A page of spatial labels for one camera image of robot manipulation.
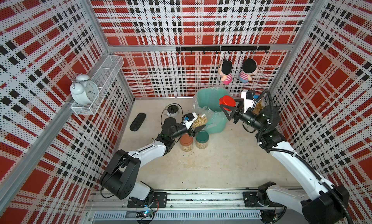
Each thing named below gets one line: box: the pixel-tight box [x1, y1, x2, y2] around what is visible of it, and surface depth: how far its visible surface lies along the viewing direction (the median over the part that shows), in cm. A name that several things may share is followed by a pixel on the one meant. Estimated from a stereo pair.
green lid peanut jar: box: [195, 130, 210, 150], surface depth 89 cm
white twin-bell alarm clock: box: [69, 73, 100, 105], surface depth 63 cm
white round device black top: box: [166, 104, 180, 118], surface depth 110 cm
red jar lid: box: [218, 95, 236, 108], surface depth 65 cm
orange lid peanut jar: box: [179, 133, 194, 153], surface depth 86 cm
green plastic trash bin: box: [197, 87, 230, 134], surface depth 93 cm
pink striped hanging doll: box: [217, 59, 233, 86], surface depth 97 cm
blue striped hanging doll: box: [238, 58, 258, 84], surface depth 100 cm
